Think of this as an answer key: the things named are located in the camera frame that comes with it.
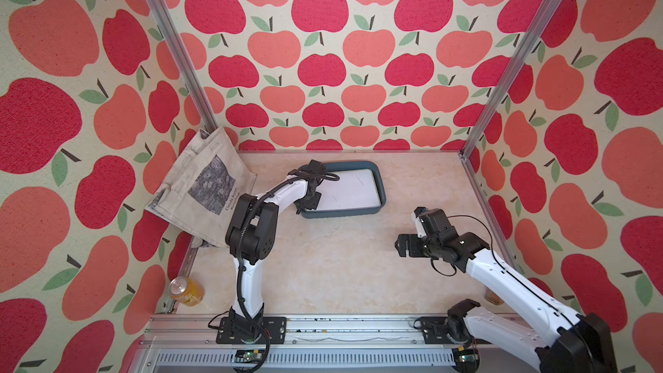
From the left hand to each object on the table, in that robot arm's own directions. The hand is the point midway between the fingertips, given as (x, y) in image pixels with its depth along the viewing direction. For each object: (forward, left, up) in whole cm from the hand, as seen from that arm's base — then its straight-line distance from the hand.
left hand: (308, 206), depth 99 cm
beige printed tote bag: (-4, +36, +14) cm, 39 cm away
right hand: (-20, -35, +5) cm, 40 cm away
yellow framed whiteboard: (+9, -19, 0) cm, 20 cm away
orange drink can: (-33, +32, +6) cm, 47 cm away
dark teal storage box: (+21, -14, +1) cm, 25 cm away
